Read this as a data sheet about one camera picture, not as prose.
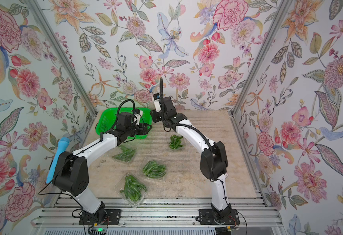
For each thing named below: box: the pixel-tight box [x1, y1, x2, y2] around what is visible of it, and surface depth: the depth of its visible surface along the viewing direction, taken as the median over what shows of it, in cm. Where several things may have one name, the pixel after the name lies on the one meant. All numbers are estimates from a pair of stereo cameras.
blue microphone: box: [45, 137, 71, 185], surface depth 71 cm
